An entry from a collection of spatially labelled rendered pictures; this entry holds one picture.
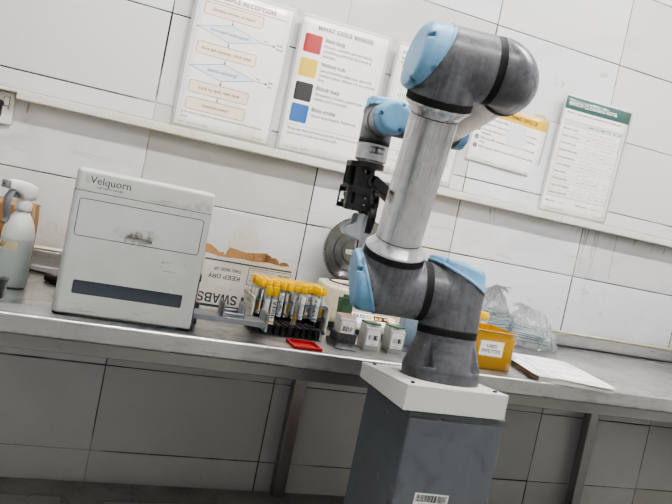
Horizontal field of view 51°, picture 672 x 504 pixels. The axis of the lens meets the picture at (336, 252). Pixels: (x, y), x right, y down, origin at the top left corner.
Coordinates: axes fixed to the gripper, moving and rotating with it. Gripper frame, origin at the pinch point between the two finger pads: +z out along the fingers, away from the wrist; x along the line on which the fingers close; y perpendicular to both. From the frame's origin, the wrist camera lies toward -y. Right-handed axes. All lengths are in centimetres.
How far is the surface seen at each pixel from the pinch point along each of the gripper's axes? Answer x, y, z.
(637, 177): -62, -124, -42
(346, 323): 1.9, 0.4, 18.3
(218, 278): -21.6, 28.5, 15.6
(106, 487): -49, 44, 85
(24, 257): -12, 74, 17
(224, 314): 6.4, 30.2, 19.8
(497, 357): 3.3, -40.9, 20.9
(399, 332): 0.1, -14.3, 18.8
